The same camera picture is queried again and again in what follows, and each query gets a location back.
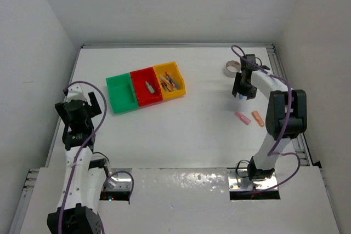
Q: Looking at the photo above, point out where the grey wide tape roll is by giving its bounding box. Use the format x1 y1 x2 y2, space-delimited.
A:
224 60 241 78

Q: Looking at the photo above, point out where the orange correction tape case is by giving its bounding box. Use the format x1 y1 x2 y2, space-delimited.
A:
252 111 265 127

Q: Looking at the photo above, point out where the pink correction tape case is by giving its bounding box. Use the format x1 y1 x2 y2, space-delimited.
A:
234 112 251 125

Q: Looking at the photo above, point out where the blue marker pen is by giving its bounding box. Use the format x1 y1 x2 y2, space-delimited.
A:
166 76 178 90

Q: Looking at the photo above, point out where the yellow highlighter pen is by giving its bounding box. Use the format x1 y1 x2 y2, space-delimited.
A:
170 76 181 90

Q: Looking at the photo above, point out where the pink packaged pen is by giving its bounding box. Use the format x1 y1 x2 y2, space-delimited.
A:
162 72 169 82

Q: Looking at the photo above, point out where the green correction tape case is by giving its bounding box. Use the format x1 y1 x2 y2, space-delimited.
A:
145 81 155 94

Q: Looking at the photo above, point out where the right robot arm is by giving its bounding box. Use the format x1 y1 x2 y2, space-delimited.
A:
232 54 307 180

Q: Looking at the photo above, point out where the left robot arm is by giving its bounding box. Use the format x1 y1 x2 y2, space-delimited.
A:
47 90 108 233

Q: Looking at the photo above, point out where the green plastic bin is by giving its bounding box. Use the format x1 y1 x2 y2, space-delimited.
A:
106 73 139 115

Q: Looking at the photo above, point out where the yellow plastic bin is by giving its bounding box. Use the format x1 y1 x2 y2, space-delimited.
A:
152 61 186 100

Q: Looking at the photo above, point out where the red plastic bin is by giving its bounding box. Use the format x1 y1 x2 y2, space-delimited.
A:
130 67 163 107

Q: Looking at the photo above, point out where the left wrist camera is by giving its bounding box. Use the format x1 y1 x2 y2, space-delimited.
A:
63 84 86 102

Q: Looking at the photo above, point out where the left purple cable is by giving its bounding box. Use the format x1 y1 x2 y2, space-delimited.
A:
56 81 135 234

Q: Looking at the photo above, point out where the purple cable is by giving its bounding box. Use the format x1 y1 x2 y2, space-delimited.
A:
56 81 135 234
230 44 302 192

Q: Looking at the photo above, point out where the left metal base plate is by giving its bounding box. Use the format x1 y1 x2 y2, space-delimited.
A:
103 169 134 192

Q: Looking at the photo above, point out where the metal base plate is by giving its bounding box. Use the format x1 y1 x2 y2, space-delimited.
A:
227 167 278 192
103 169 134 192

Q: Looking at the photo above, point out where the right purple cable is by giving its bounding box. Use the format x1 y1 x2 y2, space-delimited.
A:
230 44 302 192

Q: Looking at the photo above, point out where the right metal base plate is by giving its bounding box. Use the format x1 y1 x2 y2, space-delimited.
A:
227 167 278 192

